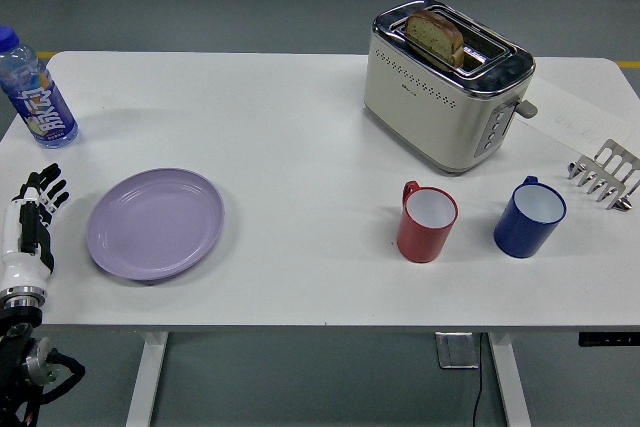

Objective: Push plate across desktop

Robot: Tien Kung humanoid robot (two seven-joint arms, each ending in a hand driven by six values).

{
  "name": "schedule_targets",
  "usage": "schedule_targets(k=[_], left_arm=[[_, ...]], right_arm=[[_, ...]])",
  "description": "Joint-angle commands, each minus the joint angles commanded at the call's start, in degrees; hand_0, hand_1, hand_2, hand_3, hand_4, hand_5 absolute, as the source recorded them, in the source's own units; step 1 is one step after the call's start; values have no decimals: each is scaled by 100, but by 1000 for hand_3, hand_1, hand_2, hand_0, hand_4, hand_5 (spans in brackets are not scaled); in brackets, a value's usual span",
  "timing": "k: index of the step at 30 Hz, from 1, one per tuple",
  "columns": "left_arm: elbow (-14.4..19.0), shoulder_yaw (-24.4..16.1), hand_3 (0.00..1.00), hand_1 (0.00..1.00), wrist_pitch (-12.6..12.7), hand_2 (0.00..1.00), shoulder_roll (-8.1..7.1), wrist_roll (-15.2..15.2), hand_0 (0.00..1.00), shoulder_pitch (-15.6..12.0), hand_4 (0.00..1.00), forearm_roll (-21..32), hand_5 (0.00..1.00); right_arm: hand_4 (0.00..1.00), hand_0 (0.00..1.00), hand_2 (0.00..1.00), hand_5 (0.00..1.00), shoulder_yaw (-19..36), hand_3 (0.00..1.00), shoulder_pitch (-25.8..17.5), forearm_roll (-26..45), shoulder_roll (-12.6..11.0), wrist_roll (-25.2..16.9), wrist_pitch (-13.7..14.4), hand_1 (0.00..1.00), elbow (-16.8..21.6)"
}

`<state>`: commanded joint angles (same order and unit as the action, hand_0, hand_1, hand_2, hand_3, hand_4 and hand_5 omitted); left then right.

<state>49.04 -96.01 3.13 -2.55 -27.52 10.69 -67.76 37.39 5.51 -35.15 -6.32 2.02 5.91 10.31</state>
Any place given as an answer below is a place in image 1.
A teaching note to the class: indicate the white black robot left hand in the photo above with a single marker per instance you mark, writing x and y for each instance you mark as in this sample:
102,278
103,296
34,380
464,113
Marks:
17,267

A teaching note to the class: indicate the purple round plate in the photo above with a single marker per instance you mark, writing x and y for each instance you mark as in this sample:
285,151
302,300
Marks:
155,224

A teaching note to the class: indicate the blue drink bottle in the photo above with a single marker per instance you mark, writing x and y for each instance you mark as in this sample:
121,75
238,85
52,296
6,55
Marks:
42,107

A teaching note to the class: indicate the white table leg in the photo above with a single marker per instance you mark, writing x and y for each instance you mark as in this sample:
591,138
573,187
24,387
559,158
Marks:
510,382
147,382

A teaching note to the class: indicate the red mug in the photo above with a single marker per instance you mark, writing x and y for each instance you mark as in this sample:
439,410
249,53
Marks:
422,244

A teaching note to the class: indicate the cream silver toaster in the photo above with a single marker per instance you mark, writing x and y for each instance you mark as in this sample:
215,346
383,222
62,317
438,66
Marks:
420,112

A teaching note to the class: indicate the grey metal box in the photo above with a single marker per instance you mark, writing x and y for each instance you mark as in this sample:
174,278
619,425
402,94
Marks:
456,349

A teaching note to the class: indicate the brown bread slice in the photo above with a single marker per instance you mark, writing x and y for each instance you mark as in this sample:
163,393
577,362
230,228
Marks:
432,34

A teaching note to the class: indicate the blue mug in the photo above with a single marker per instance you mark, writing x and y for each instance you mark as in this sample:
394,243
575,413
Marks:
520,237

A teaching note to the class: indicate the white paper sheet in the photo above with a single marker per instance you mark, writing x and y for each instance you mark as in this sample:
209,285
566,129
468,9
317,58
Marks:
575,112

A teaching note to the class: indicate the black table control panel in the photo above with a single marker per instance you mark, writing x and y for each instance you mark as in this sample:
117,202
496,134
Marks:
607,339

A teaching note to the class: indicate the silver metal toast rack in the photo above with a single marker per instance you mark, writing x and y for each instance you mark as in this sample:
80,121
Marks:
607,172

